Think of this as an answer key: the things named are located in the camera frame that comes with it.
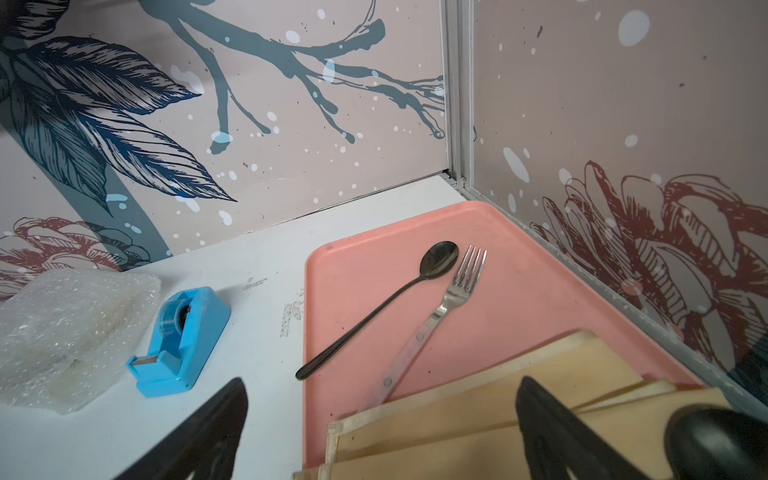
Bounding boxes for silver fork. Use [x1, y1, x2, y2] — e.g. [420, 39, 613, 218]
[357, 245, 487, 413]

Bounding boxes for black spoon on tray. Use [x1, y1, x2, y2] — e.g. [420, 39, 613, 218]
[295, 241, 460, 381]

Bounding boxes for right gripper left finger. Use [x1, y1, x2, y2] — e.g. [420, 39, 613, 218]
[118, 377, 248, 479]

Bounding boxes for pink tray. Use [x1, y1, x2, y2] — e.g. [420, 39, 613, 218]
[303, 202, 697, 467]

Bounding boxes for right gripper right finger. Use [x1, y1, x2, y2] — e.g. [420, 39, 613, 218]
[515, 376, 646, 479]

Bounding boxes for blue tape dispenser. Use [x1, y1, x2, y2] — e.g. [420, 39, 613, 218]
[126, 287, 231, 398]

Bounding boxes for clear bubble wrap sheet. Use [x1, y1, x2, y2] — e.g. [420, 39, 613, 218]
[1, 270, 161, 415]

